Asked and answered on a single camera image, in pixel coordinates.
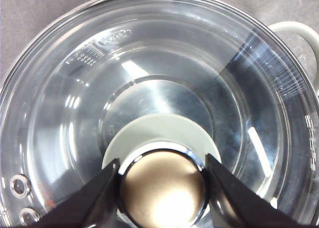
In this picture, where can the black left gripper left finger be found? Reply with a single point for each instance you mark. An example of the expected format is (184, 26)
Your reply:
(92, 206)

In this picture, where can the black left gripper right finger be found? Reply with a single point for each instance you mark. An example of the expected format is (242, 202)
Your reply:
(237, 206)

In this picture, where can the glass steamer lid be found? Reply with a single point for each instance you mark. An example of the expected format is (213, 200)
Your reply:
(158, 85)

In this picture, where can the green electric steamer pot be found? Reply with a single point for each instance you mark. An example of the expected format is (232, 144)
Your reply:
(308, 33)

